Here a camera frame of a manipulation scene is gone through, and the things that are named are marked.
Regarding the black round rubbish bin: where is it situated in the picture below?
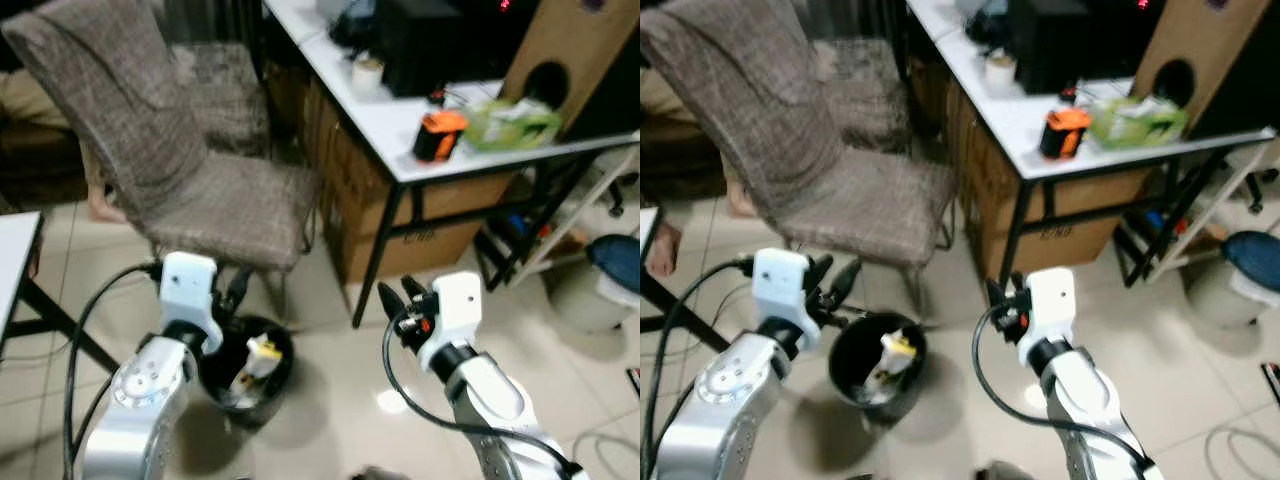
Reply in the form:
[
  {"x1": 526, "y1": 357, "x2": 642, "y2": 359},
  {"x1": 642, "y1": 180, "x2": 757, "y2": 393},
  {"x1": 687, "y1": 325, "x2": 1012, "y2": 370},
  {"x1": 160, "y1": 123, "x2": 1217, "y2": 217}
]
[
  {"x1": 828, "y1": 311, "x2": 930, "y2": 422},
  {"x1": 198, "y1": 314, "x2": 297, "y2": 428}
]

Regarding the yellow white carton trash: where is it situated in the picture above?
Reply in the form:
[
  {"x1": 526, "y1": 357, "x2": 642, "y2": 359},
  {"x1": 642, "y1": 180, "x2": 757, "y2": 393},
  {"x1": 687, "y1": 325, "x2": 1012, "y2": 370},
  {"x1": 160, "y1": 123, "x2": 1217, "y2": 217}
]
[
  {"x1": 868, "y1": 331, "x2": 920, "y2": 397},
  {"x1": 230, "y1": 335, "x2": 287, "y2": 397}
]

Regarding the white bin with blue lid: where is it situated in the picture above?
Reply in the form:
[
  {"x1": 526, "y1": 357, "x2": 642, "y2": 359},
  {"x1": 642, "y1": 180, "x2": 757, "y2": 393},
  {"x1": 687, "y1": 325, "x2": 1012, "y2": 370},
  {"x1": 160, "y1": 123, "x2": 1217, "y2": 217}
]
[
  {"x1": 545, "y1": 233, "x2": 641, "y2": 337},
  {"x1": 1184, "y1": 229, "x2": 1280, "y2": 331}
]

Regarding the brown cardboard box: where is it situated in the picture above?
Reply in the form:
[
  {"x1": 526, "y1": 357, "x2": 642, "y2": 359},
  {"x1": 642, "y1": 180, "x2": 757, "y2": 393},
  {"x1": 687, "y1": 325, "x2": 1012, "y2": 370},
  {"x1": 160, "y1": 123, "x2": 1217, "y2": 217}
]
[
  {"x1": 298, "y1": 78, "x2": 523, "y2": 287},
  {"x1": 943, "y1": 78, "x2": 1153, "y2": 283}
]

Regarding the long white black-framed table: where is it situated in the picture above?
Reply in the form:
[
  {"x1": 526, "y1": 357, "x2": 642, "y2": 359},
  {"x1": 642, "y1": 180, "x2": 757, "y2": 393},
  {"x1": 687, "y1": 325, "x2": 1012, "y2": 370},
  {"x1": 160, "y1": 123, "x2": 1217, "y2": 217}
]
[
  {"x1": 905, "y1": 0, "x2": 1280, "y2": 289},
  {"x1": 262, "y1": 0, "x2": 641, "y2": 331}
]

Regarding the white metal shelf rack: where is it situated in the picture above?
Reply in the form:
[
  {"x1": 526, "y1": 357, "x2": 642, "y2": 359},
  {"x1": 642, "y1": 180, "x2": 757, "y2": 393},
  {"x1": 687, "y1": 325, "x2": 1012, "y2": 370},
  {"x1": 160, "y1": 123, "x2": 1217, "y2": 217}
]
[
  {"x1": 478, "y1": 148, "x2": 641, "y2": 293},
  {"x1": 1114, "y1": 138, "x2": 1280, "y2": 288}
]

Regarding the orange black device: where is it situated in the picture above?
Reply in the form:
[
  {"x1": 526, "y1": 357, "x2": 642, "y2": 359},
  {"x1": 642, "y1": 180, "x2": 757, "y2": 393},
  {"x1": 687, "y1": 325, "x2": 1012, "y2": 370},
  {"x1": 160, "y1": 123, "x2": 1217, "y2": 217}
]
[
  {"x1": 412, "y1": 108, "x2": 470, "y2": 164},
  {"x1": 1039, "y1": 105, "x2": 1094, "y2": 162}
]

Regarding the brown patterned fabric chair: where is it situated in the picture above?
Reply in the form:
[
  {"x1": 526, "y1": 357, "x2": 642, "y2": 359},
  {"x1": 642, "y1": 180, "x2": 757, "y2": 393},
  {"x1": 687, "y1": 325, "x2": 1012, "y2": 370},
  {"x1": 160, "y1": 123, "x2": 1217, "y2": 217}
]
[
  {"x1": 0, "y1": 0, "x2": 322, "y2": 273},
  {"x1": 640, "y1": 0, "x2": 958, "y2": 273}
]

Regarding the patterned cushioned chair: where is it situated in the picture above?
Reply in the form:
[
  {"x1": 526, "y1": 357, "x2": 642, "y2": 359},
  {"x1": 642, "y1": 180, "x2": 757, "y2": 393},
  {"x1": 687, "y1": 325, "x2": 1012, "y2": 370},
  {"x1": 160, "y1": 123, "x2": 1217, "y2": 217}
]
[
  {"x1": 170, "y1": 40, "x2": 272, "y2": 158},
  {"x1": 815, "y1": 38, "x2": 912, "y2": 153}
]

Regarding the dark brown sofa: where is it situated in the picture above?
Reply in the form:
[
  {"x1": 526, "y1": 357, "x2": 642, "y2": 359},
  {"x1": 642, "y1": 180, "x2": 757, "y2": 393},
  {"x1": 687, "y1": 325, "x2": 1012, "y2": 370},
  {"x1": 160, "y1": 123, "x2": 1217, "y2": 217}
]
[
  {"x1": 0, "y1": 40, "x2": 101, "y2": 213},
  {"x1": 640, "y1": 40, "x2": 736, "y2": 206}
]

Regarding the green plastic bag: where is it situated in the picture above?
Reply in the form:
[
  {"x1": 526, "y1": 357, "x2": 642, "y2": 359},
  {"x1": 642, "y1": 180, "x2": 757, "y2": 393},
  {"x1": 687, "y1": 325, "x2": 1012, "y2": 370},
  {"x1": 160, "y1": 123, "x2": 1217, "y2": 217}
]
[
  {"x1": 462, "y1": 96, "x2": 564, "y2": 154},
  {"x1": 1088, "y1": 94, "x2": 1190, "y2": 152}
]

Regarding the white tape roll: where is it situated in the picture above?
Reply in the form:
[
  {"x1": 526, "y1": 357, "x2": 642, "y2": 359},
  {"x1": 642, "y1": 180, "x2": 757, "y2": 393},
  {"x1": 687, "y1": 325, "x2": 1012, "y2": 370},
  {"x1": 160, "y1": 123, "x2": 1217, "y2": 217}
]
[
  {"x1": 350, "y1": 55, "x2": 387, "y2": 97},
  {"x1": 985, "y1": 52, "x2": 1020, "y2": 97}
]

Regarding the black box appliance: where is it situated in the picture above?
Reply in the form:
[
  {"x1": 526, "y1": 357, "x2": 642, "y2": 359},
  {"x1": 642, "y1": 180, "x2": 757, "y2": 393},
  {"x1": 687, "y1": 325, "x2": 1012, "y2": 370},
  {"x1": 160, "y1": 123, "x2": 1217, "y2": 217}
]
[
  {"x1": 1004, "y1": 0, "x2": 1153, "y2": 97},
  {"x1": 374, "y1": 0, "x2": 543, "y2": 99}
]

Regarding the wooden speaker cabinet with hole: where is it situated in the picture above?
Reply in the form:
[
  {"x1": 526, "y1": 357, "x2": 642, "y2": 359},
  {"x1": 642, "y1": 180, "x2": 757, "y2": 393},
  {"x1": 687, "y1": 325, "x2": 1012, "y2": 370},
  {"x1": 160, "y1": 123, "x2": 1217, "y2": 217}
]
[
  {"x1": 1130, "y1": 0, "x2": 1277, "y2": 137},
  {"x1": 499, "y1": 0, "x2": 641, "y2": 133}
]

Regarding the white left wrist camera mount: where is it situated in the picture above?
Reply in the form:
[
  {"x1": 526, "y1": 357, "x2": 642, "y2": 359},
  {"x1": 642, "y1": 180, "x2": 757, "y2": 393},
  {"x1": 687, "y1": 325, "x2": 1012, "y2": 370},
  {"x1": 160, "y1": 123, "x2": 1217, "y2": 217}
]
[
  {"x1": 159, "y1": 251, "x2": 224, "y2": 354},
  {"x1": 752, "y1": 247, "x2": 822, "y2": 352}
]

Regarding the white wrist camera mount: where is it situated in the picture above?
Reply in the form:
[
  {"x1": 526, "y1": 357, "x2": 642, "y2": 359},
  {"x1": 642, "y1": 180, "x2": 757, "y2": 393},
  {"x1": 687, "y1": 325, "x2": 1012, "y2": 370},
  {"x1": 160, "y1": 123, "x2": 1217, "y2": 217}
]
[
  {"x1": 159, "y1": 251, "x2": 224, "y2": 354},
  {"x1": 416, "y1": 271, "x2": 485, "y2": 372},
  {"x1": 1017, "y1": 266, "x2": 1077, "y2": 367},
  {"x1": 752, "y1": 247, "x2": 822, "y2": 352}
]

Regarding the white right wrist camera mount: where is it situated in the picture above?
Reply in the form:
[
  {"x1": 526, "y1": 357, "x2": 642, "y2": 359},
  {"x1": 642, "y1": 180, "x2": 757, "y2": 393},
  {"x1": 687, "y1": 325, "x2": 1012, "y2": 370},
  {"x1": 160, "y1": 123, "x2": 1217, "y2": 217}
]
[
  {"x1": 416, "y1": 271, "x2": 485, "y2": 372},
  {"x1": 1017, "y1": 266, "x2": 1077, "y2": 367}
]

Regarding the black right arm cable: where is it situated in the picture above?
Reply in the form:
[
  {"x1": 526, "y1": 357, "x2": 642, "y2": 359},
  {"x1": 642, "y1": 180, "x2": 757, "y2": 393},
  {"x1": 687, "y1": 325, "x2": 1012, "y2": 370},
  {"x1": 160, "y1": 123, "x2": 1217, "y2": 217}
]
[
  {"x1": 381, "y1": 305, "x2": 586, "y2": 476},
  {"x1": 971, "y1": 303, "x2": 1153, "y2": 473}
]

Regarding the grey floor cable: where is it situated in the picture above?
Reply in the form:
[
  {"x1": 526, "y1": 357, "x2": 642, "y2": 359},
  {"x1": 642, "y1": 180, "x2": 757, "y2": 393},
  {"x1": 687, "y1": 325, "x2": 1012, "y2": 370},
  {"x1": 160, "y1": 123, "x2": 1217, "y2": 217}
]
[
  {"x1": 568, "y1": 430, "x2": 641, "y2": 480},
  {"x1": 1203, "y1": 426, "x2": 1280, "y2": 480}
]

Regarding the black cable bundle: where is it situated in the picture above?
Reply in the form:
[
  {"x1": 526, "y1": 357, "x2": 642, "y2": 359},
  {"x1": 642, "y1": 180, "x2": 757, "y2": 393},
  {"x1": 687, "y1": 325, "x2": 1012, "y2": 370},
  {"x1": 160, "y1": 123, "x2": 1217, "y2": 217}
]
[
  {"x1": 326, "y1": 0, "x2": 381, "y2": 51},
  {"x1": 962, "y1": 0, "x2": 1011, "y2": 47}
]

